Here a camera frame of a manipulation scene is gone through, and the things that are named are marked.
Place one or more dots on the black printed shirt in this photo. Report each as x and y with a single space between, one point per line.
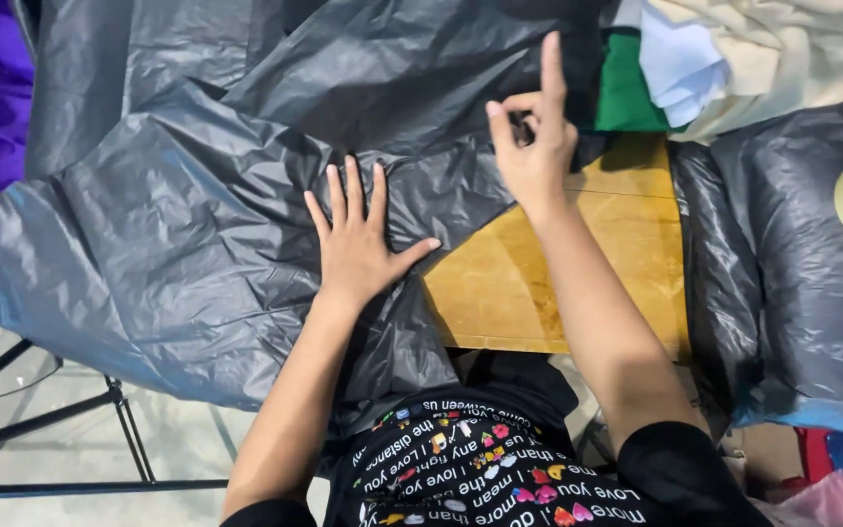
465 472

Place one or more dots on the person's left hand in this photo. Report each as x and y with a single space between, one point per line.
354 252

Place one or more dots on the green cloth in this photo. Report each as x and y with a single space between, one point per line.
623 88

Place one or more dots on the cream cloth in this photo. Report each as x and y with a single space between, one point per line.
795 51

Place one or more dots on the red box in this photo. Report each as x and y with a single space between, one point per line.
815 454

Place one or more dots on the filled black plastic bag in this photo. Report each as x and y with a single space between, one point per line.
795 307

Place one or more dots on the pink plastic bag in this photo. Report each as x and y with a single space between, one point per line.
842 501

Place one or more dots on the person's right hand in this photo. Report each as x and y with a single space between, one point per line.
538 161

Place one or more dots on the black tripod stand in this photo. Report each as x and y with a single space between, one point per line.
118 410

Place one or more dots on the white cloth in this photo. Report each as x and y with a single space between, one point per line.
677 66

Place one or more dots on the brown cardboard box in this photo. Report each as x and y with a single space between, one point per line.
762 454

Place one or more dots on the large black plastic bag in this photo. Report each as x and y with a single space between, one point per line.
173 219

